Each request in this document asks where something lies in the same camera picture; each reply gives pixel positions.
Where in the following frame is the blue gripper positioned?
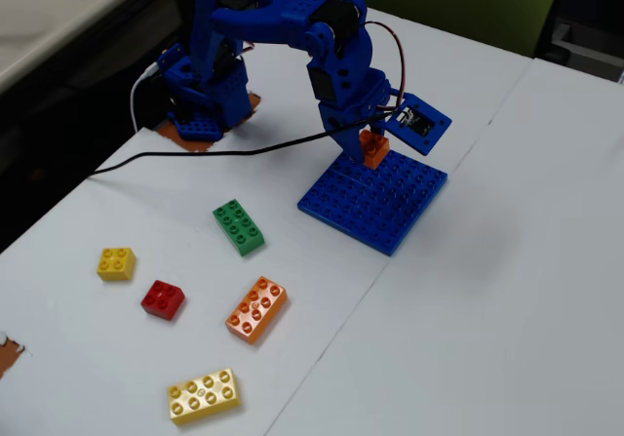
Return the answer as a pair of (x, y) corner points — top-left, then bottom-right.
(305, 59), (394, 165)

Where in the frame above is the orange 2x2 block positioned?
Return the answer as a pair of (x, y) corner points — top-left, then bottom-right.
(359, 130), (391, 171)

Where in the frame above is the green 2x4 block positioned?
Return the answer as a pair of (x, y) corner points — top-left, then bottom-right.
(212, 198), (267, 258)

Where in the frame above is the orange 2x4 block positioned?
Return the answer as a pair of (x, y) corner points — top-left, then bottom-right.
(224, 275), (289, 345)

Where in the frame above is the red 2x2 block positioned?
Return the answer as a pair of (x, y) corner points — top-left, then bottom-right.
(140, 279), (186, 321)

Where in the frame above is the yellow 2x2 block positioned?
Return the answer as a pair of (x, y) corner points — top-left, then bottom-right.
(96, 247), (137, 283)

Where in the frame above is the yellow 2x4 block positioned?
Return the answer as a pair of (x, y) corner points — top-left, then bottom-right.
(167, 368), (242, 426)

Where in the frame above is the blue 8x8 baseplate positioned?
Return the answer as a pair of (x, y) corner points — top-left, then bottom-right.
(296, 150), (449, 258)

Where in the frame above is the green chair backrest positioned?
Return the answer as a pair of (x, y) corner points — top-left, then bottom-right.
(330, 0), (569, 59)

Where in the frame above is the brown base mounting board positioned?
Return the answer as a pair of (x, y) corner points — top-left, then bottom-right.
(154, 92), (262, 153)

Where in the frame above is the grey cabinet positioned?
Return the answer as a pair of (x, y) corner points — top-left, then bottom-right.
(533, 16), (624, 86)

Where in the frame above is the white side desk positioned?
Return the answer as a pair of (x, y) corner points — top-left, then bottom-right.
(0, 0), (168, 94)

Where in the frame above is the brown tape patch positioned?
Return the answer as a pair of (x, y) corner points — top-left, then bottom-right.
(0, 331), (26, 379)

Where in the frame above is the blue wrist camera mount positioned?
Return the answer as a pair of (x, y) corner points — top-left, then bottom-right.
(381, 93), (453, 157)

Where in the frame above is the red servo wire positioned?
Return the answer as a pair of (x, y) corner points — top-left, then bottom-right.
(363, 20), (409, 111)

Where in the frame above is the black camera cable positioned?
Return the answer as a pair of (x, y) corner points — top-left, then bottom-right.
(87, 106), (406, 179)

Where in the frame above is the white power cable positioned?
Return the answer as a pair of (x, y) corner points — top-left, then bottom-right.
(129, 62), (162, 133)

